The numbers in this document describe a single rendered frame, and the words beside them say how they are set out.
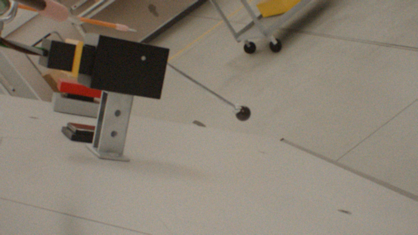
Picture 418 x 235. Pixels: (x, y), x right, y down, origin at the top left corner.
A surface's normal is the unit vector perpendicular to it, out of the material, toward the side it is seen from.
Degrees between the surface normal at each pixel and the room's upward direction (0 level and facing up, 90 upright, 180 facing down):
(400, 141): 0
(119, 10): 90
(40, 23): 90
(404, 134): 0
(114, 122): 96
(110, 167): 47
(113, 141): 96
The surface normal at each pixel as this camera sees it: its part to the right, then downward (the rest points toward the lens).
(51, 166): 0.19, -0.98
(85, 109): 0.29, 0.14
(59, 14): 0.79, 0.57
